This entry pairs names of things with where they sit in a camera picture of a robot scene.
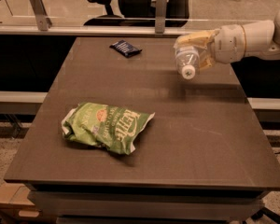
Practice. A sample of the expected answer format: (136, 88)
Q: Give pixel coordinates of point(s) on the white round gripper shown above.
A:
(230, 44)

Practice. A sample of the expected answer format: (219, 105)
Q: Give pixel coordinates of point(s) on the clear plastic water bottle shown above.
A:
(187, 61)

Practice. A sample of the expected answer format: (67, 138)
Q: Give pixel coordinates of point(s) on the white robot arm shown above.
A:
(262, 39)

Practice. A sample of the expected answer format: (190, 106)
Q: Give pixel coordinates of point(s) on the black office chair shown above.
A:
(140, 13)

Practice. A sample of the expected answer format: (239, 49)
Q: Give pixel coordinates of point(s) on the dark blue snack packet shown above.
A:
(125, 48)

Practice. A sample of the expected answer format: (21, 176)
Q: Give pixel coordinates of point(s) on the glass partition panel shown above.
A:
(69, 16)

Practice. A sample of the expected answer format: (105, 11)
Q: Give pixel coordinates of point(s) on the green chips bag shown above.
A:
(105, 126)

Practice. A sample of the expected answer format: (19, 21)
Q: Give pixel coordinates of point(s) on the cardboard box under table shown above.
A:
(16, 208)

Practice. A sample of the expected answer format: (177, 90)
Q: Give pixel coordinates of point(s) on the middle metal glass bracket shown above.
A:
(160, 16)

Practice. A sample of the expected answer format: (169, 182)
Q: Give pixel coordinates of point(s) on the metal glass bracket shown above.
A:
(160, 16)
(43, 21)

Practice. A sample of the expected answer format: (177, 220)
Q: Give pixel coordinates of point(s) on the left metal glass bracket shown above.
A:
(43, 21)

